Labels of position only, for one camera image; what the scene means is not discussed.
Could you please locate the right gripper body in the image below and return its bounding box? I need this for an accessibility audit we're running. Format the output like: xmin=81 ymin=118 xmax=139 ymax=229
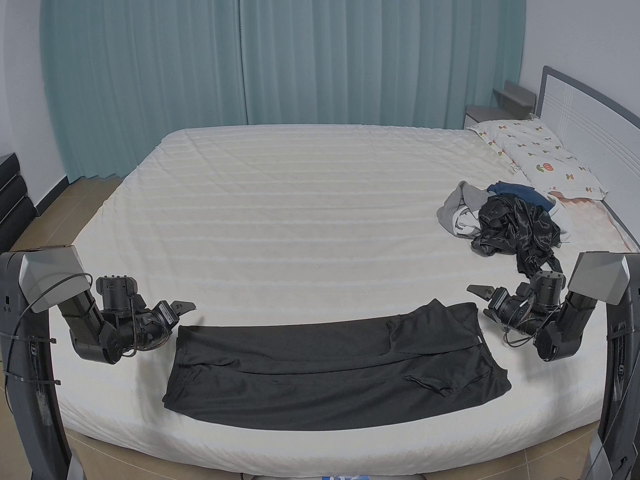
xmin=492 ymin=289 xmax=532 ymax=329

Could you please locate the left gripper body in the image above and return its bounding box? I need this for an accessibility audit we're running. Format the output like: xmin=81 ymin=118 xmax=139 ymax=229
xmin=135 ymin=308 xmax=179 ymax=351

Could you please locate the black T-shirt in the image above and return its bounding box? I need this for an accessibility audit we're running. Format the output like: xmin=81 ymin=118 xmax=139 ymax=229
xmin=162 ymin=298 xmax=512 ymax=425

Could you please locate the bed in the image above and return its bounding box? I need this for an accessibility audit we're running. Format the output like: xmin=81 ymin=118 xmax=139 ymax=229
xmin=47 ymin=65 xmax=640 ymax=474

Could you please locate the black satin garment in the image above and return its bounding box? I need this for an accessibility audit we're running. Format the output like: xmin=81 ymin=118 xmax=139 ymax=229
xmin=470 ymin=193 xmax=563 ymax=281

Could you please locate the grey garment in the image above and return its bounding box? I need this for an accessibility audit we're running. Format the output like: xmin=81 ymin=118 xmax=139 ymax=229
xmin=437 ymin=180 xmax=493 ymax=239

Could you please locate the white garment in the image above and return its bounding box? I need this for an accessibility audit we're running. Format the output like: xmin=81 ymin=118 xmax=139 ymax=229
xmin=547 ymin=200 xmax=572 ymax=244

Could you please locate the dark blue garment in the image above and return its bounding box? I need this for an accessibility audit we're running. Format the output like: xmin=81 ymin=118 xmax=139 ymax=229
xmin=487 ymin=180 xmax=556 ymax=214

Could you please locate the white printed pillow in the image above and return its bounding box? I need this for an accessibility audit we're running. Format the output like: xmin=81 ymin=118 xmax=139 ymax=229
xmin=466 ymin=118 xmax=610 ymax=201

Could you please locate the black chest of drawers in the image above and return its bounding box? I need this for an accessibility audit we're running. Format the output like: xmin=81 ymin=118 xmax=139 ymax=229
xmin=0 ymin=152 xmax=37 ymax=254

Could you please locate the grey bedside table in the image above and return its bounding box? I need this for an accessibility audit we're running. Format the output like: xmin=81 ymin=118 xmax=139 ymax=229
xmin=465 ymin=80 xmax=538 ymax=129

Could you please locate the blue-green curtain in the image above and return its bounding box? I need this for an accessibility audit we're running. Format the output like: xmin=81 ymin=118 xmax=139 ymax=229
xmin=40 ymin=0 xmax=528 ymax=181

